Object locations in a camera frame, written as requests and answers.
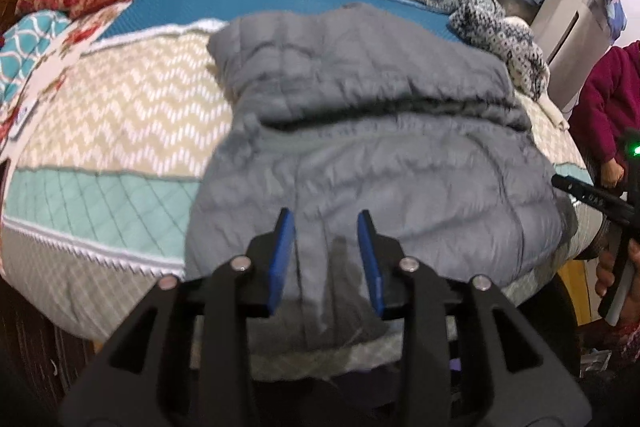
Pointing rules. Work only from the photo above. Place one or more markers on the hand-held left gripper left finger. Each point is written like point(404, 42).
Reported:
point(281, 257)

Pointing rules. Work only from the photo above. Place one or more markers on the teal white patterned pillow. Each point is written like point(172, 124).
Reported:
point(25, 52)

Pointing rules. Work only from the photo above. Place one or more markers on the white red floral pillow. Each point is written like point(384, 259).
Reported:
point(75, 39)

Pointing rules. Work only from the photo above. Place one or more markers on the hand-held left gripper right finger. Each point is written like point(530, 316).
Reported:
point(370, 262)

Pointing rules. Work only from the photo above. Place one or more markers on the grey puffer jacket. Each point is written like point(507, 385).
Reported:
point(380, 147)

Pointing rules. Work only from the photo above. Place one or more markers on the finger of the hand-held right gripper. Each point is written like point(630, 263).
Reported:
point(585, 193)

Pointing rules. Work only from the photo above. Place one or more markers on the person's right hand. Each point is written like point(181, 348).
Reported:
point(606, 272)

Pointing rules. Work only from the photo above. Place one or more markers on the blue mat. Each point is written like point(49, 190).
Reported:
point(225, 2)

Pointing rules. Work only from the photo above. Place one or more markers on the white appliance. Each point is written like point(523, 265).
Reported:
point(565, 22)

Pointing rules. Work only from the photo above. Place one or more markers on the black white spotted fleece blanket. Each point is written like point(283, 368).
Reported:
point(505, 42)

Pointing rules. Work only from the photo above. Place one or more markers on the wooden bed side rail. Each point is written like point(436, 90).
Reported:
point(30, 342)

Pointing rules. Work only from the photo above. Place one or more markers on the patterned beige teal bedsheet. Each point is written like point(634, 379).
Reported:
point(125, 117)

